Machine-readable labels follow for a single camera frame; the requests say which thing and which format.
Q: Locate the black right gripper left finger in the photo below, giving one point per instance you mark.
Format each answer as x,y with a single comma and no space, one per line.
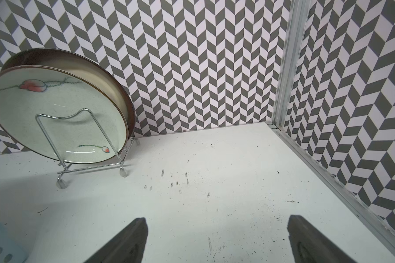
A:
127,246

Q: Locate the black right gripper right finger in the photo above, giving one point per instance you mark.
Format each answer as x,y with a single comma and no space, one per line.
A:
309,245

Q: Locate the brown rimmed floral plate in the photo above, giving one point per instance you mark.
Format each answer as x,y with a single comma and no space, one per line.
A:
57,83

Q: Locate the light blue plastic basket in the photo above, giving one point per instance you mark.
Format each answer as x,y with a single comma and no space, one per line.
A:
10,251

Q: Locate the chrome wire plate stand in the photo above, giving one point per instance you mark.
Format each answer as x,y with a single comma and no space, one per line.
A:
85,141

